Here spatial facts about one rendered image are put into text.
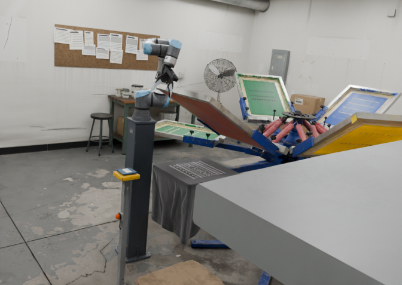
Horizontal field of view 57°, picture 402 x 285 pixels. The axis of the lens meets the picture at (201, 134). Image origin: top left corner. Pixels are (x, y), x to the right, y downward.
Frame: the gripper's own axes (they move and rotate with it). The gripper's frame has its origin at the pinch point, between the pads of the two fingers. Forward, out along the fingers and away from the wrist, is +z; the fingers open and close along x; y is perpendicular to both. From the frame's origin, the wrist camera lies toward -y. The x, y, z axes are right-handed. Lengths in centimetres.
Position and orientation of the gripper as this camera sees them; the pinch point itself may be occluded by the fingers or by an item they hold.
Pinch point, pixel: (161, 95)
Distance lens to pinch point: 233.7
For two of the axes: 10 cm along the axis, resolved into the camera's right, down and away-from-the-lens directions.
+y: -6.3, -2.4, 7.4
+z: -3.2, 9.5, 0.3
